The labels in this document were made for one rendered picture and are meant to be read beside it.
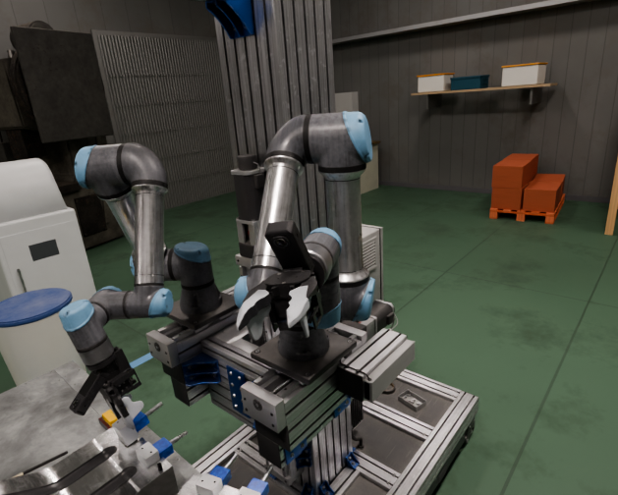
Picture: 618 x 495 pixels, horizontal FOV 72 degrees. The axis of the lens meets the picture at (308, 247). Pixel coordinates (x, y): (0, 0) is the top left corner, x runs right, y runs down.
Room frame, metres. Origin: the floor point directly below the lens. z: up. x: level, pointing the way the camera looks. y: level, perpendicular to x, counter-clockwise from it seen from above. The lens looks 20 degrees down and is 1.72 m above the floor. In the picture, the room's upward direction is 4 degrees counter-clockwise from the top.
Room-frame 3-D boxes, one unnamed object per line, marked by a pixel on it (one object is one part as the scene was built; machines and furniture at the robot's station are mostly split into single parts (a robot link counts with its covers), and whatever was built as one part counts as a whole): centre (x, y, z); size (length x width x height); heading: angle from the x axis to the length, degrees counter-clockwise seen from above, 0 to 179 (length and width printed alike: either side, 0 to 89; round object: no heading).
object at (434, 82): (7.09, -2.20, 1.79); 0.46 x 0.39 x 0.26; 48
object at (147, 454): (0.88, 0.41, 0.89); 0.13 x 0.05 x 0.05; 137
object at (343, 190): (1.03, -0.09, 1.41); 0.15 x 0.12 x 0.55; 74
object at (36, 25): (5.55, 3.19, 1.41); 1.44 x 1.29 x 2.81; 138
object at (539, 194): (5.70, -3.13, 0.35); 1.22 x 0.86 x 0.71; 138
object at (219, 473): (0.81, 0.26, 0.85); 0.13 x 0.05 x 0.05; 154
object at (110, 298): (1.03, 0.55, 1.23); 0.11 x 0.11 x 0.08; 86
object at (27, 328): (2.50, 1.83, 0.30); 0.49 x 0.49 x 0.60
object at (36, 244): (3.58, 2.43, 0.70); 0.71 x 0.63 x 1.40; 46
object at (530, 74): (6.24, -3.16, 1.80); 0.49 x 0.41 x 0.27; 48
